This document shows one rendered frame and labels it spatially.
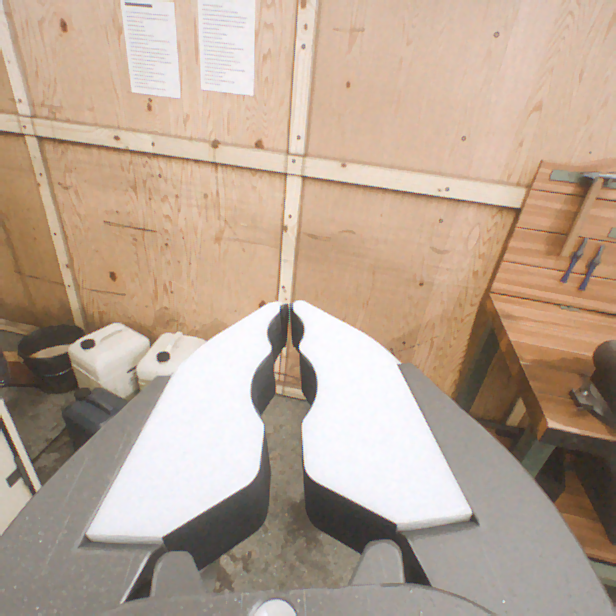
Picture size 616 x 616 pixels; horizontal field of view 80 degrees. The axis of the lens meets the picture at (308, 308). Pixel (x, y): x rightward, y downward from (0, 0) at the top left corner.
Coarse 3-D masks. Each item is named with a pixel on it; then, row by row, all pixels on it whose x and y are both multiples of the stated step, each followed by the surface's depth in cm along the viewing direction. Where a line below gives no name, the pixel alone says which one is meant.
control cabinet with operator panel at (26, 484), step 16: (0, 400) 88; (0, 416) 90; (0, 432) 93; (16, 432) 95; (0, 448) 93; (16, 448) 96; (0, 464) 94; (16, 464) 98; (0, 480) 95; (16, 480) 99; (32, 480) 103; (0, 496) 95; (16, 496) 101; (32, 496) 107; (0, 512) 96; (16, 512) 102; (0, 528) 97
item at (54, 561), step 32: (160, 384) 9; (128, 416) 8; (96, 448) 7; (128, 448) 7; (64, 480) 7; (96, 480) 7; (32, 512) 6; (64, 512) 6; (96, 512) 6; (0, 544) 6; (32, 544) 6; (64, 544) 6; (96, 544) 6; (128, 544) 6; (0, 576) 5; (32, 576) 5; (64, 576) 5; (96, 576) 5; (128, 576) 5; (0, 608) 5; (32, 608) 5; (64, 608) 5; (96, 608) 5
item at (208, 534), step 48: (240, 336) 10; (192, 384) 9; (240, 384) 9; (144, 432) 8; (192, 432) 8; (240, 432) 8; (144, 480) 7; (192, 480) 7; (240, 480) 7; (96, 528) 6; (144, 528) 6; (192, 528) 6; (240, 528) 7
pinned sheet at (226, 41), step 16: (208, 0) 128; (224, 0) 127; (240, 0) 126; (208, 16) 130; (224, 16) 129; (240, 16) 128; (208, 32) 133; (224, 32) 132; (240, 32) 131; (208, 48) 135; (224, 48) 134; (240, 48) 133; (208, 64) 138; (224, 64) 136; (240, 64) 135; (208, 80) 140; (224, 80) 139; (240, 80) 138
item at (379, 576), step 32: (384, 544) 6; (160, 576) 5; (192, 576) 5; (352, 576) 5; (384, 576) 5; (128, 608) 5; (160, 608) 5; (192, 608) 5; (224, 608) 5; (256, 608) 5; (288, 608) 5; (320, 608) 5; (352, 608) 5; (384, 608) 5; (416, 608) 5; (448, 608) 5; (480, 608) 5
